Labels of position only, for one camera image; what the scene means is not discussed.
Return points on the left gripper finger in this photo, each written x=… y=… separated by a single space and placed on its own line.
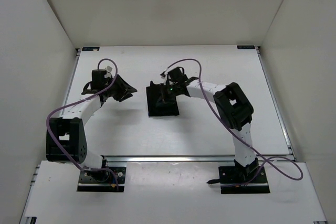
x=124 y=97
x=124 y=87

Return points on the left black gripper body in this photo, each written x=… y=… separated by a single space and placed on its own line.
x=113 y=90

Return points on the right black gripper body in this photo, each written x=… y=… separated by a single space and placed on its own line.
x=169 y=94

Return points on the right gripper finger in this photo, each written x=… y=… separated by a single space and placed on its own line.
x=158 y=86
x=167 y=104

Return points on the black skirt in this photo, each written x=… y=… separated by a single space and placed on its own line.
x=152 y=96

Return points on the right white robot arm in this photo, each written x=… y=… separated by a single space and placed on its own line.
x=234 y=109

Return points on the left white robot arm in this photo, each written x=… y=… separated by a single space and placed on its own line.
x=66 y=138

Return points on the left blue corner label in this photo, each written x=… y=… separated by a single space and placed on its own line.
x=90 y=48

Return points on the blue corner label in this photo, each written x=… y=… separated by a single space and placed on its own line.
x=90 y=48
x=245 y=47

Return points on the right blue corner label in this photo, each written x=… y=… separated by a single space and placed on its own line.
x=245 y=47

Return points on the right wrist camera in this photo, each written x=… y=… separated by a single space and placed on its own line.
x=165 y=75

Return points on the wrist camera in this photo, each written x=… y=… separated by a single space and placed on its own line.
x=165 y=75
x=108 y=69

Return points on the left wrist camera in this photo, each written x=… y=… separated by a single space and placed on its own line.
x=108 y=69

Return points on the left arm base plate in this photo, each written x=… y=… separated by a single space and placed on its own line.
x=103 y=181

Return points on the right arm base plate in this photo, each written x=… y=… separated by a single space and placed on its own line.
x=232 y=183

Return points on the aluminium front rail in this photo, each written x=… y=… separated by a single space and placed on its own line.
x=170 y=158

